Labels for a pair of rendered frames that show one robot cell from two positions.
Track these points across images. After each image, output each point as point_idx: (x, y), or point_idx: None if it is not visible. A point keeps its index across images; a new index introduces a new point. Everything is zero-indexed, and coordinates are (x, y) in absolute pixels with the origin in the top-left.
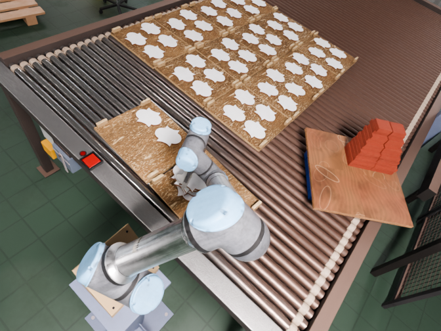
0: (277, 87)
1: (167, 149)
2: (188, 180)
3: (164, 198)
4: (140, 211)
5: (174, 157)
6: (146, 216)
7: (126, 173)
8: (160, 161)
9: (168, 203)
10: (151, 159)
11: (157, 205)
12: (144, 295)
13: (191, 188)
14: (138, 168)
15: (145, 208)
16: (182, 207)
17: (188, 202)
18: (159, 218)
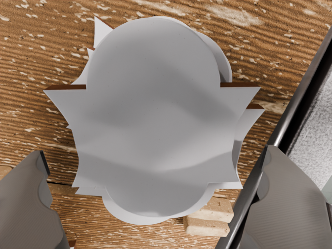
0: None
1: (88, 240)
2: (296, 203)
3: (259, 148)
4: (321, 166)
5: (92, 214)
6: (331, 145)
7: (226, 247)
8: (140, 229)
9: (275, 122)
10: (155, 245)
11: (279, 143)
12: None
13: (235, 110)
14: (203, 248)
15: (305, 162)
16: (267, 70)
17: (232, 62)
18: (325, 108)
